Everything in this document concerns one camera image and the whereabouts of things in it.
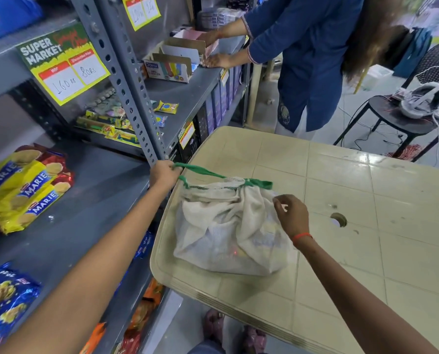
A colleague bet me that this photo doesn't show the person's left hand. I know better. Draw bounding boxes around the person's left hand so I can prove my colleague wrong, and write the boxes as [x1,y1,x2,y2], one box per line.
[149,160,183,192]

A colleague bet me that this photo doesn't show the person's right hand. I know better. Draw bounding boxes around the person's right hand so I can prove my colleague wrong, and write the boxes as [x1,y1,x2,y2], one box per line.
[273,194,311,241]

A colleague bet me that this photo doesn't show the white cloth bag green handles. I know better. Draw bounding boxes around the white cloth bag green handles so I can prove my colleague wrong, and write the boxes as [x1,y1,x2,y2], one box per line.
[172,163,300,276]

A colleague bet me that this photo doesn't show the person's left forearm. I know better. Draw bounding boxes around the person's left forearm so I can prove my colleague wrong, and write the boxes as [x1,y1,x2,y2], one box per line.
[0,180,173,354]

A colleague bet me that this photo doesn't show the person's right forearm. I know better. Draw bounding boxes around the person's right forearm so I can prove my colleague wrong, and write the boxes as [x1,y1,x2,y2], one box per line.
[295,236,439,354]

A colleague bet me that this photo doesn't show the black box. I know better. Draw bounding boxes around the black box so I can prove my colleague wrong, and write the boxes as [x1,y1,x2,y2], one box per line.
[168,123,202,164]

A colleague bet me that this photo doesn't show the small yellow shelf tag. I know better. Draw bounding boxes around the small yellow shelf tag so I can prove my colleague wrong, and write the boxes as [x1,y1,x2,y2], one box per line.
[178,121,196,149]

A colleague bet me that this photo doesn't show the small yellow sachet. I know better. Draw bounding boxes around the small yellow sachet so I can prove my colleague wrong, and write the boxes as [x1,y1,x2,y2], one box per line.
[154,101,179,115]

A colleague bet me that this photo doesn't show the small blue snack packet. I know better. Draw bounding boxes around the small blue snack packet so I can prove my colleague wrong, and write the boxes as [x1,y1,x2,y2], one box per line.
[135,230,155,259]

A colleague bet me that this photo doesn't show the pile of yellow green packets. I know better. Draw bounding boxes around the pile of yellow green packets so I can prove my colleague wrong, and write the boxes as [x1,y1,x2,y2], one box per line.
[76,88,142,148]

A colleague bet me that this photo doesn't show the row of blue boxes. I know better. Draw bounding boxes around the row of blue boxes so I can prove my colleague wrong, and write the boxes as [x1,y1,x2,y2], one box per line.
[197,65,243,141]

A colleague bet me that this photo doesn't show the grey metal shelf rack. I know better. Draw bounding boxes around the grey metal shelf rack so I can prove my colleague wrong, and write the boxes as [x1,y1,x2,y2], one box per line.
[0,0,257,354]

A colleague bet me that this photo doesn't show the colourful cardboard display box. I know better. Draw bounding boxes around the colourful cardboard display box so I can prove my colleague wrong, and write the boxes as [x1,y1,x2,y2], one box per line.
[143,37,207,84]

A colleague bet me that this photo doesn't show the red biscuit packet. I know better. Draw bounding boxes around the red biscuit packet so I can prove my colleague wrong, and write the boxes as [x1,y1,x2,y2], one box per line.
[16,144,75,188]

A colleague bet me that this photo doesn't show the pink cardboard box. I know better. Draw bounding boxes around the pink cardboard box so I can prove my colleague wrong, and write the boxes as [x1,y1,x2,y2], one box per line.
[171,29,220,57]

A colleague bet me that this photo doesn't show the orange snack packet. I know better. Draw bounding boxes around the orange snack packet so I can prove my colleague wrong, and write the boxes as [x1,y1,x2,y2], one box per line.
[114,278,165,354]

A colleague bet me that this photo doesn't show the yellow biscuit packet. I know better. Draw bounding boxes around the yellow biscuit packet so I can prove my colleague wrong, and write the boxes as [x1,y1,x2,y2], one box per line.
[0,162,64,214]
[0,181,72,235]
[0,149,43,210]

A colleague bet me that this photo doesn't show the black plastic chair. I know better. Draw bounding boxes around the black plastic chair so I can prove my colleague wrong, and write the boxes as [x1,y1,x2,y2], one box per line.
[333,42,439,162]

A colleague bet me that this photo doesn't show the green yellow price sign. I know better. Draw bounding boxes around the green yellow price sign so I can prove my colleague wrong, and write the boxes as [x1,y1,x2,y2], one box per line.
[16,23,111,106]

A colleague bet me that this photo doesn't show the stack of small boxes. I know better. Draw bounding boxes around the stack of small boxes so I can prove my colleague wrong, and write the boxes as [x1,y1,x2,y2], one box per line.
[197,7,242,31]

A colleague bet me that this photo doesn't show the white headset device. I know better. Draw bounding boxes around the white headset device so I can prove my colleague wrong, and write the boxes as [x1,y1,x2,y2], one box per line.
[399,82,439,118]

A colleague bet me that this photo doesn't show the blue backpack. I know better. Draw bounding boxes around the blue backpack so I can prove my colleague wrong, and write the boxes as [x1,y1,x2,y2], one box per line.
[392,27,433,79]

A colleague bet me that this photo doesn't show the blue chips packet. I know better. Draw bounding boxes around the blue chips packet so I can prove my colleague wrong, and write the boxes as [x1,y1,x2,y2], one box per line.
[0,262,42,354]

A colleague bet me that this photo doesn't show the blue plastic bag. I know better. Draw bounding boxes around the blue plastic bag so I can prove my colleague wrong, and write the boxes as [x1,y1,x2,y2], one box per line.
[0,0,44,44]

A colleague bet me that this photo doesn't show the black cable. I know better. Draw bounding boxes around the black cable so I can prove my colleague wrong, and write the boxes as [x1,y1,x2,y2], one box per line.
[338,99,404,151]

